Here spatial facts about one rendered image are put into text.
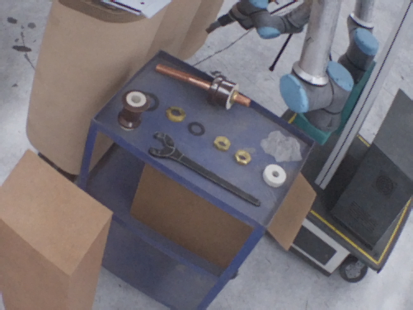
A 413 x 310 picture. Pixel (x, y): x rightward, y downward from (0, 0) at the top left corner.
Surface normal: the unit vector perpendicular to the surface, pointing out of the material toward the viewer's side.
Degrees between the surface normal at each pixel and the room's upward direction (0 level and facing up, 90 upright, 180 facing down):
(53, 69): 90
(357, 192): 90
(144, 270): 0
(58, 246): 0
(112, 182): 0
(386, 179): 90
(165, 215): 90
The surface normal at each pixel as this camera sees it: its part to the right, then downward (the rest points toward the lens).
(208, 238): -0.42, 0.61
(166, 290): 0.29, -0.62
